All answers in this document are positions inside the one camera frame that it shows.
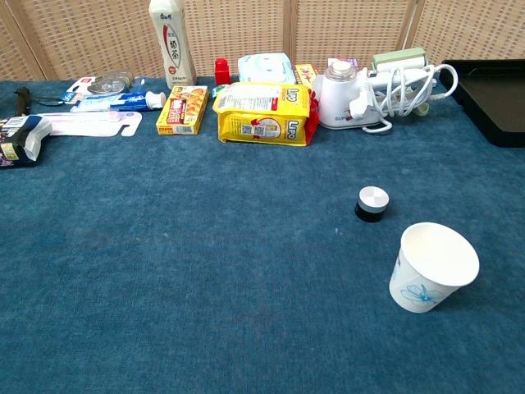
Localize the white paper cup blue print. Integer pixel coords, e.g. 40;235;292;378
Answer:
388;222;481;314

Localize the black jar silver lid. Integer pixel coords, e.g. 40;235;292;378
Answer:
354;186;390;224

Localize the yellow Lipo snack bag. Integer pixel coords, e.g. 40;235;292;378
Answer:
212;80;320;147

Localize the blue table cloth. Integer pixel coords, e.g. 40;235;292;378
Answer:
0;76;525;394

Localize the yellow food box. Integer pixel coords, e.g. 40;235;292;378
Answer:
155;85;210;136

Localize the light blue wet wipes pack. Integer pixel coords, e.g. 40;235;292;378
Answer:
236;53;296;85

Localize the yellow red small carton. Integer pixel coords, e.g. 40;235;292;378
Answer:
294;63;320;89

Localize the small red box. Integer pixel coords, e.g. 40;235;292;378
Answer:
214;57;234;86

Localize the blue white toothpaste tube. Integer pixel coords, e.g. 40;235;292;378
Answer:
69;90;167;113

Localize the woven rattan folding screen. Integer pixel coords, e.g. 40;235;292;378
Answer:
0;0;525;82

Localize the milk tea bottle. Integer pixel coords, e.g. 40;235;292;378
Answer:
148;0;199;90

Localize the white toothbrush card pack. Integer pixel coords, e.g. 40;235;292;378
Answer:
39;110;144;138

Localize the green lint roller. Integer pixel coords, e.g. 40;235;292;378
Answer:
371;47;430;117

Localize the hooks blister pack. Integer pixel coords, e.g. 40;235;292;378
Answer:
60;70;147;103

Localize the black plastic tray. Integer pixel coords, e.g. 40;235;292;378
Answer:
439;58;525;148

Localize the dark blue snack package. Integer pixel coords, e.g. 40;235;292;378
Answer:
0;114;53;169

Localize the white hair dryer with cord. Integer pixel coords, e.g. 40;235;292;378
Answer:
312;60;438;131

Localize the white power cable with plug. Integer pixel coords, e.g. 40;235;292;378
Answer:
348;63;459;135

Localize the black stick with strap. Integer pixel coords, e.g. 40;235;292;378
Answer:
14;86;66;118

